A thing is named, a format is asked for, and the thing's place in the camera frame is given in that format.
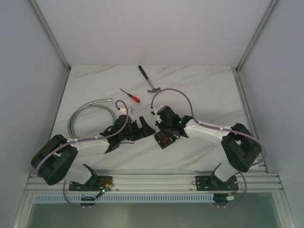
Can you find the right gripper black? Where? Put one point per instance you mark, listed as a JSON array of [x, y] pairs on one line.
[[159, 123]]

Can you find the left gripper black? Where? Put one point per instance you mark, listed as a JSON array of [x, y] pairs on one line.
[[136, 130]]

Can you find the black fuse box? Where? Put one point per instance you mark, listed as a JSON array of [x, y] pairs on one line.
[[163, 141]]

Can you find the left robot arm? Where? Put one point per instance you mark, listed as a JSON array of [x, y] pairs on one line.
[[57, 160]]

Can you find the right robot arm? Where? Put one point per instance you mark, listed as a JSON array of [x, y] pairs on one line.
[[240, 148]]

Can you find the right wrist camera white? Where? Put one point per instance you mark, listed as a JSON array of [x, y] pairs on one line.
[[155, 109]]

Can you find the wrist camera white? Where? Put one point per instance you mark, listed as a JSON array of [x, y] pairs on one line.
[[155, 109], [128, 113]]

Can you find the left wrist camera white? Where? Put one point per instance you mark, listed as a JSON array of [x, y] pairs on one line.
[[128, 113]]

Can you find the red handled screwdriver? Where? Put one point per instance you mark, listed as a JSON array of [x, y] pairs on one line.
[[137, 100]]

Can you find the slotted cable duct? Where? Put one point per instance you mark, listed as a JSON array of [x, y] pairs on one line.
[[127, 198]]

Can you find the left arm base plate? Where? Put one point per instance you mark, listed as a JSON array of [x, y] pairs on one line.
[[96, 183]]

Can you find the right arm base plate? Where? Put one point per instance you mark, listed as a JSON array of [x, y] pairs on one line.
[[204, 183]]

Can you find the right aluminium frame post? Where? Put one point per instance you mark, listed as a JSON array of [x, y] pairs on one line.
[[258, 33]]

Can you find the aluminium frame post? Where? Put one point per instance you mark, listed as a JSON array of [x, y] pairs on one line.
[[258, 33], [42, 20]]

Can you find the aluminium front rail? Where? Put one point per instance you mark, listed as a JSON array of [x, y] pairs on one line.
[[183, 181]]

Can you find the left aluminium frame post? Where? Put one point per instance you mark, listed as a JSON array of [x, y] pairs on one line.
[[42, 20]]

